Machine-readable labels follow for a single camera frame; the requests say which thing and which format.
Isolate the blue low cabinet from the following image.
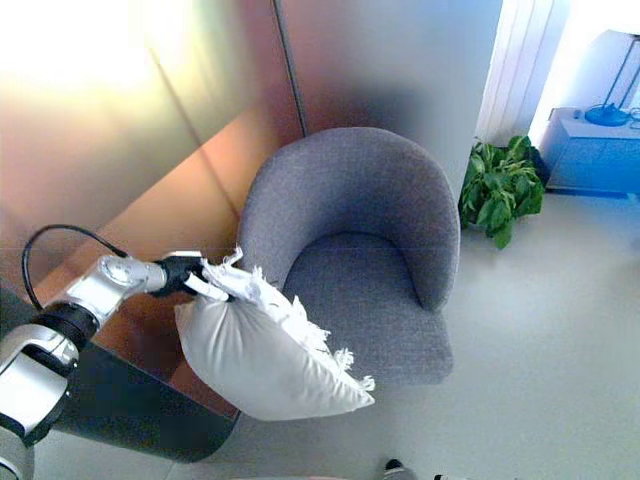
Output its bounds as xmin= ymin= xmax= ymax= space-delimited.
xmin=544 ymin=106 xmax=640 ymax=195

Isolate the green leafy potted plant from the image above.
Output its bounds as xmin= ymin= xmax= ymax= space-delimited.
xmin=459 ymin=134 xmax=546 ymax=251

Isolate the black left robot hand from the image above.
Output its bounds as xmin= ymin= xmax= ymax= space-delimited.
xmin=149 ymin=252 xmax=234 ymax=305

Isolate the white door frame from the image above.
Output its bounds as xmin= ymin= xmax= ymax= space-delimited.
xmin=473 ymin=0 xmax=569 ymax=147

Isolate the white fringed pillow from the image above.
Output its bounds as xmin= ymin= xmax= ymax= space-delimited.
xmin=173 ymin=243 xmax=377 ymax=421

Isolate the grey fabric tub armchair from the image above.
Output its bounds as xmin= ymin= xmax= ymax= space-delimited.
xmin=234 ymin=126 xmax=462 ymax=388

